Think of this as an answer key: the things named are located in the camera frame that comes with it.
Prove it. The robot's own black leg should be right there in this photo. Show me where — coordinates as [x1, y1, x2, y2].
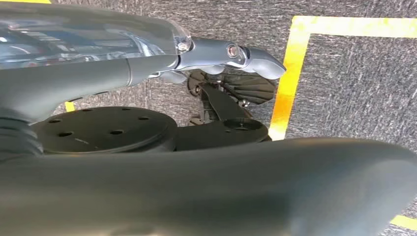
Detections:
[30, 69, 278, 154]

